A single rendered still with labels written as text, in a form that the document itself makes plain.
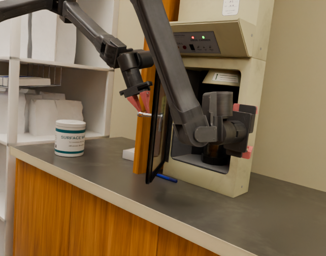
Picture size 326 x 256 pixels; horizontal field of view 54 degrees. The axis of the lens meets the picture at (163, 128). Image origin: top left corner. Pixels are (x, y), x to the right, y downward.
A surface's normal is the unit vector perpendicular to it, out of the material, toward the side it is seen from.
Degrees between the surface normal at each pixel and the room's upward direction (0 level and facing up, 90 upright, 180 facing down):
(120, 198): 90
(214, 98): 82
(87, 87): 90
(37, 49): 95
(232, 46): 135
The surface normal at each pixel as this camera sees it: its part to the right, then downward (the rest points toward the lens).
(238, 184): 0.75, 0.16
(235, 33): -0.53, 0.73
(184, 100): 0.28, -0.08
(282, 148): -0.65, 0.04
